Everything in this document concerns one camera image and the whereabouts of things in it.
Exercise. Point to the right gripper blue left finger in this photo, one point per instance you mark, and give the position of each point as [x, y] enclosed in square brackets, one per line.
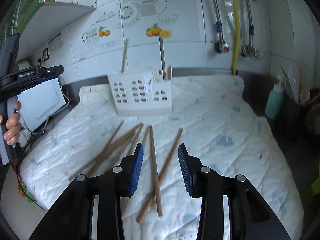
[135, 169]

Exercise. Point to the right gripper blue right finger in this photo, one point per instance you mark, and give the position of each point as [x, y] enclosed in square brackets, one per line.
[186, 168]

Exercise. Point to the person's left hand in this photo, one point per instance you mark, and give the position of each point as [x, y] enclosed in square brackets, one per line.
[11, 136]

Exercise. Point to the white quilted patterned mat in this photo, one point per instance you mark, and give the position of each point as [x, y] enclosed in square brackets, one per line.
[214, 122]

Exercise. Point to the cream house-shaped utensil holder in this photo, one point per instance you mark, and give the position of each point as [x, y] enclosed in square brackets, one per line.
[142, 92]

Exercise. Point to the teal soap dispenser bottle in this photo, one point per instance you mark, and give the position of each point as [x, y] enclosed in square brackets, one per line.
[275, 100]

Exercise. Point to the black utensil pot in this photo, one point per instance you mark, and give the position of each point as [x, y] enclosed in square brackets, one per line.
[296, 128]

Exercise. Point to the wooden spoon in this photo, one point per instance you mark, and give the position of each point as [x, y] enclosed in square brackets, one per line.
[304, 96]

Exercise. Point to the white plastic rice spoon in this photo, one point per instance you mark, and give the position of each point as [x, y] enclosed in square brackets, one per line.
[294, 80]

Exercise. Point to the yellow gas pipe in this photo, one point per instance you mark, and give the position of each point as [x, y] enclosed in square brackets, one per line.
[237, 36]

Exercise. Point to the wall power socket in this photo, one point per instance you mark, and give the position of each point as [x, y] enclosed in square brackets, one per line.
[44, 57]

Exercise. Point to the green wall cabinet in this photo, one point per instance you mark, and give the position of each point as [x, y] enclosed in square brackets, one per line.
[17, 17]

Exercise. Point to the wall valve red knob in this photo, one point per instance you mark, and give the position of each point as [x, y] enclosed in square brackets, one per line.
[221, 46]

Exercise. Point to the metal wall valve right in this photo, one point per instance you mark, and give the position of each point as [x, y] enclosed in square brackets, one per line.
[250, 51]

